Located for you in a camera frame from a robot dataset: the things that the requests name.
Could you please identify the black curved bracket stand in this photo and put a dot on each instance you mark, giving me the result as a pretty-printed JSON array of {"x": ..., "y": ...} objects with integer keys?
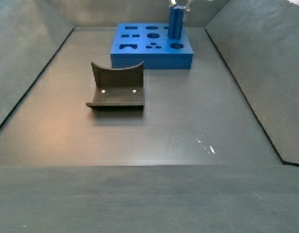
[{"x": 119, "y": 87}]

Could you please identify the blue shape-sorter block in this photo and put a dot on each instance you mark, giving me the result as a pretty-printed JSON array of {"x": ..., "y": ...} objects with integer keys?
[{"x": 144, "y": 43}]

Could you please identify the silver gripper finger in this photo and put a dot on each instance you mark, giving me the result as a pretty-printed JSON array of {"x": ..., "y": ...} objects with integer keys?
[
  {"x": 173, "y": 2},
  {"x": 188, "y": 8}
]

